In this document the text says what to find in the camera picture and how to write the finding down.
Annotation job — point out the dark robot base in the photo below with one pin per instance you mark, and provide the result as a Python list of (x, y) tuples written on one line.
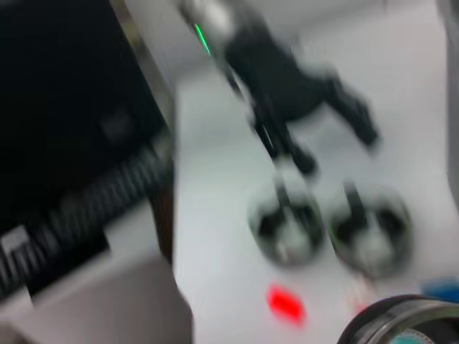
[(71, 107)]

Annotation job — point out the bright red slope brick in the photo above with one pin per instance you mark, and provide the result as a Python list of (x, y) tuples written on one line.
[(285, 302)]

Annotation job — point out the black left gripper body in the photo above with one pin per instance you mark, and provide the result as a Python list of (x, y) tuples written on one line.
[(265, 71)]

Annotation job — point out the blue square brick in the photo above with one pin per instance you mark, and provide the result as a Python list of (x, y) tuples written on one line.
[(443, 288)]

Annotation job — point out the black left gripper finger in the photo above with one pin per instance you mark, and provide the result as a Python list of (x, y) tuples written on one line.
[(355, 107), (290, 147)]

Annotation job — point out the glass teacup with black holder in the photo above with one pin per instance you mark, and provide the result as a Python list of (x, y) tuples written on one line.
[(391, 222), (362, 322), (261, 222)]

